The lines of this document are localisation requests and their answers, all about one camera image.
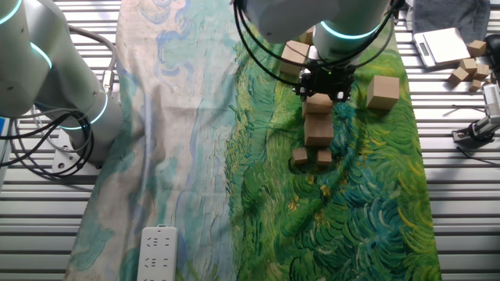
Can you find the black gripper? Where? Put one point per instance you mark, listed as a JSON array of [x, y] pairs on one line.
[[328, 78]]

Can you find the small wooden cube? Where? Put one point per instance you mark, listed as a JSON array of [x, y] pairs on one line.
[[468, 65], [300, 155], [323, 156], [481, 72], [474, 85], [476, 48], [458, 75]]

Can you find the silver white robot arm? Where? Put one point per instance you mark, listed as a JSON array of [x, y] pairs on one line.
[[58, 78]]

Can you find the white kitchen scale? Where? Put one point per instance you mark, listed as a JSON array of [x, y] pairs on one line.
[[441, 47]]

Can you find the painted landscape cloth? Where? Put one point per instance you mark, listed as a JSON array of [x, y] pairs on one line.
[[195, 156]]

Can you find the grey towel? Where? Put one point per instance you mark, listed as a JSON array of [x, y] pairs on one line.
[[449, 15]]

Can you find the black rounded device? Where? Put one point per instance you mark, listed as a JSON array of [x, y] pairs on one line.
[[494, 48]]

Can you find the white power strip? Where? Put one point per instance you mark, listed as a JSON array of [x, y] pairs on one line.
[[157, 253]]

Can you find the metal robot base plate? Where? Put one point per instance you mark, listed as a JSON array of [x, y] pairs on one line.
[[64, 160]]

